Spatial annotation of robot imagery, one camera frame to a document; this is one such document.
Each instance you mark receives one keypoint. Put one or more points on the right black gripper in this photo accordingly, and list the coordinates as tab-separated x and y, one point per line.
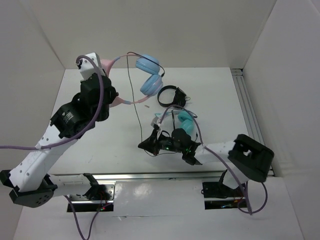
152	144

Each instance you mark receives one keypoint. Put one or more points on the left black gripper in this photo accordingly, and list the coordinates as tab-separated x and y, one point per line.
113	92

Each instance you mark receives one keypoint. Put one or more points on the pink blue cat-ear headphones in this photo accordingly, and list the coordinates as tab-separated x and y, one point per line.
144	64

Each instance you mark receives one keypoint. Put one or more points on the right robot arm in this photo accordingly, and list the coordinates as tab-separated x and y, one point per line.
195	153

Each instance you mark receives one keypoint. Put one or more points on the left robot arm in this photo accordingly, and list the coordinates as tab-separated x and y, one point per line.
31	184

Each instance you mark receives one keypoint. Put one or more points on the white teal cat-ear headphones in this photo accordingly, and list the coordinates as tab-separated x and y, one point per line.
186	121

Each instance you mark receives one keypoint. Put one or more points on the black headphones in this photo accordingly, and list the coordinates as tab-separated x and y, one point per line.
180	98

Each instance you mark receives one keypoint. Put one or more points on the white front cover plate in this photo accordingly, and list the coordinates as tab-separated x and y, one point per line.
158	198

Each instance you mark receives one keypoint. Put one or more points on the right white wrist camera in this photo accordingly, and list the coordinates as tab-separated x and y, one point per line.
155	123

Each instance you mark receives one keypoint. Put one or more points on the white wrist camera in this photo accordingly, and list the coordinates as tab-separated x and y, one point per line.
86	68
155	123

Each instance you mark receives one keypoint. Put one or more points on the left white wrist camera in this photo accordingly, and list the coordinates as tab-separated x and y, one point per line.
86	68

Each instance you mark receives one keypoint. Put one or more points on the aluminium front rail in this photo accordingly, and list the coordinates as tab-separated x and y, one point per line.
160	176

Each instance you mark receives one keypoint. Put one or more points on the aluminium rail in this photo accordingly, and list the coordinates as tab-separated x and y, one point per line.
247	105
160	176

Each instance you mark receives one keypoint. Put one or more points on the aluminium right rail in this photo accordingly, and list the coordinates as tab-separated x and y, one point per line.
247	105

